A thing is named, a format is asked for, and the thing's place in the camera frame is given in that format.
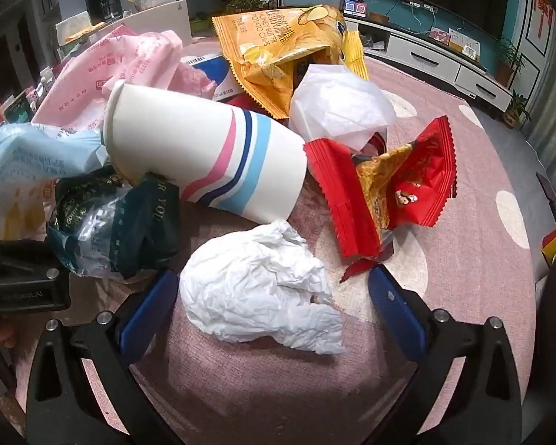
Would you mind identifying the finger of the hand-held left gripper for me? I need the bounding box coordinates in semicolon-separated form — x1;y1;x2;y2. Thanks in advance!
0;240;71;313

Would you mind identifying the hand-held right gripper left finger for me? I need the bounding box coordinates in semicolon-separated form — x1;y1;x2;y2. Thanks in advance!
25;266;181;445

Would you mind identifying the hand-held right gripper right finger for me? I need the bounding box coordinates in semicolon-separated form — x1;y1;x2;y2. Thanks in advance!
368;264;524;445

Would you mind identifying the dark green plastic bag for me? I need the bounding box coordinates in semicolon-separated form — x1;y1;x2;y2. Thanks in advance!
46;167;181;281

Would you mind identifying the white tissue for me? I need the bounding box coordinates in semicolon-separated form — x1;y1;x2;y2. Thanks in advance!
179;220;347;356

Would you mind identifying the red snack wrapper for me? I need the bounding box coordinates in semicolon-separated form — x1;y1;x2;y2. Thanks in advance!
303;116;459;283

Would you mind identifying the pink printed plastic package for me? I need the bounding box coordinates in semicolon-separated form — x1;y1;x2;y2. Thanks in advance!
30;28;218;133

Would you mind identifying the pink dotted rug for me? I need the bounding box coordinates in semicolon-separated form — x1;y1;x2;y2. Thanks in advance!
9;42;538;445

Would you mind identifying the light blue printed package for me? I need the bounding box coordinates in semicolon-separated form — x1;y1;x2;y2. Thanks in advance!
0;123;109;242

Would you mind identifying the white striped paper cup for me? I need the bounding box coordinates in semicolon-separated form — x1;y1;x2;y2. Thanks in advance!
101;80;307;222

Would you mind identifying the dark flat object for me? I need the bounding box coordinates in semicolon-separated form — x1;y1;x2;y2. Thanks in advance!
535;171;556;223

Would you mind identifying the white crumpled plastic wrapper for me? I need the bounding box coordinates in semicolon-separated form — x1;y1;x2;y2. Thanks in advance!
288;64;397;151

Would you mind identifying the small potted plant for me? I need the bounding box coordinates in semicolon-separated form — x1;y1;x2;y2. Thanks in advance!
503;90;531;128

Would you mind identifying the blue white box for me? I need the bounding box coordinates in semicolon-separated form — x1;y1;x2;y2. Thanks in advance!
181;53;242;103

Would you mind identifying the white tv cabinet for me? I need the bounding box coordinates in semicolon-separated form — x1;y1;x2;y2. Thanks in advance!
343;14;513;112

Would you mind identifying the yellow white box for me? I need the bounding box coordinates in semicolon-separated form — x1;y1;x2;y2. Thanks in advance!
447;28;483;61

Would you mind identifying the tall potted plant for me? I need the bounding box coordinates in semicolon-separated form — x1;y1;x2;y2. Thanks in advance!
493;37;526;86

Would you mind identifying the yellow chip bag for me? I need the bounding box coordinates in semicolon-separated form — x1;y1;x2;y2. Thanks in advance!
212;4;369;121

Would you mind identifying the plant in dark basket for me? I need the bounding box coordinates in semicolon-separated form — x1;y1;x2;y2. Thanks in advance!
225;0;279;14

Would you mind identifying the red paper wall decoration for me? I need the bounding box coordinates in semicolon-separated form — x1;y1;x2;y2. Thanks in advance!
533;0;556;42

